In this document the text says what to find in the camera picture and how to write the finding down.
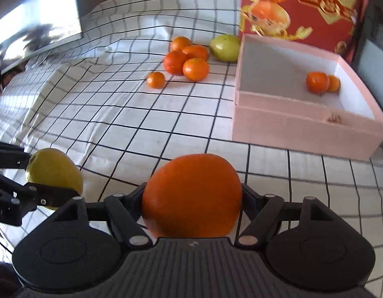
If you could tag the small mandarin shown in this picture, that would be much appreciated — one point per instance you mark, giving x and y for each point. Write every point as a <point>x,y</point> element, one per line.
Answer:
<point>155,79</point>
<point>334,83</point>

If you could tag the large orange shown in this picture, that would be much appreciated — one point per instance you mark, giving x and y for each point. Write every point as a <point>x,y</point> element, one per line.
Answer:
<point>191,192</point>

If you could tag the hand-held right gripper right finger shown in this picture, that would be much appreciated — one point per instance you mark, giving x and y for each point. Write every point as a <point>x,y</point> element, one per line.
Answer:
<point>252,200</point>

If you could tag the white black checked cloth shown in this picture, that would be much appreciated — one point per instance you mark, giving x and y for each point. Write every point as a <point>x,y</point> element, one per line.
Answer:
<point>117,115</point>

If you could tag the green pear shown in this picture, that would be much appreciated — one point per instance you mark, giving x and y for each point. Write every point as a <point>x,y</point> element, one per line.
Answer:
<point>225,48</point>
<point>55,170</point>

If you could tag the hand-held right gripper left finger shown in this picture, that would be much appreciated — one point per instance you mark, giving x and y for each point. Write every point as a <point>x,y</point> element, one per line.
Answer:
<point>132,201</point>

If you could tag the dark flat screen monitor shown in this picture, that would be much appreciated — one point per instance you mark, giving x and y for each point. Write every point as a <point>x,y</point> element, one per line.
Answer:
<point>39,21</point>

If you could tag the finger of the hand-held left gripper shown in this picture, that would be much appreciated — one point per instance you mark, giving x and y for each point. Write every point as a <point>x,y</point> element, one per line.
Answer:
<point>11,158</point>
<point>51,194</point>

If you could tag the pink cardboard box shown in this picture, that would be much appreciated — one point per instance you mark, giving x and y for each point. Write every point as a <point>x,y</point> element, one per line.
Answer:
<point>287,130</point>

